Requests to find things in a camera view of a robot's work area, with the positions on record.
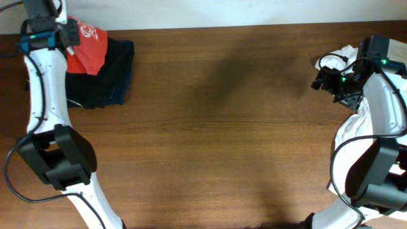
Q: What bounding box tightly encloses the folded black garment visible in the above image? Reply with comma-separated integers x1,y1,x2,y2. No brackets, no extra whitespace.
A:
66,38,127,109

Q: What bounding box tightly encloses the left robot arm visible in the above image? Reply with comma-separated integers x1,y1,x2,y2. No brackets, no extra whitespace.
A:
15,1,125,228

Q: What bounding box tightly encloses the red soccer t-shirt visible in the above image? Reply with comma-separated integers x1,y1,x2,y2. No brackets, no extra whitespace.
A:
67,17,108,76

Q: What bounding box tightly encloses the white t-shirt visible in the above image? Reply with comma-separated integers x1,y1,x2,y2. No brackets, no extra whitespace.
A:
314,39,407,220

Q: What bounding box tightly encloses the folded navy blue garment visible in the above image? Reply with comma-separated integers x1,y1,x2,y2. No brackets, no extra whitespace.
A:
106,41,135,106

